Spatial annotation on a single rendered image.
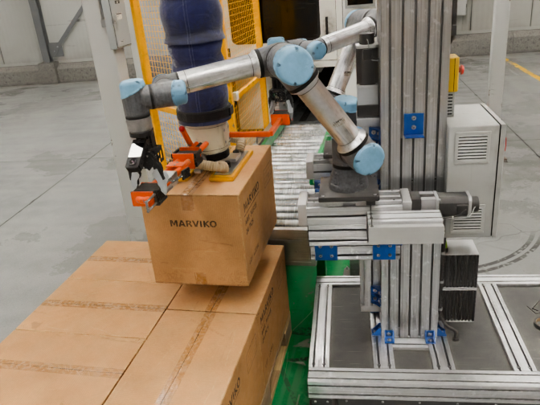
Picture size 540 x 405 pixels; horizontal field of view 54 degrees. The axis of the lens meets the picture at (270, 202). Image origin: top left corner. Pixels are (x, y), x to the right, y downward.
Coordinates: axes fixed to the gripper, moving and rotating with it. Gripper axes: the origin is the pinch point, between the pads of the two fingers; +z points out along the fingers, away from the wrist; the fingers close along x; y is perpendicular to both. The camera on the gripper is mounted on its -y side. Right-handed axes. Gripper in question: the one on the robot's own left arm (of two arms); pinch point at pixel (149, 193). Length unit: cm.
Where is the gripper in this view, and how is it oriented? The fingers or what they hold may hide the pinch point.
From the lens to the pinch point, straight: 173.8
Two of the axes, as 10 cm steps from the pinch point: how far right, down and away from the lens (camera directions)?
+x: -9.7, 0.0, 2.2
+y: 2.0, -4.1, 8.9
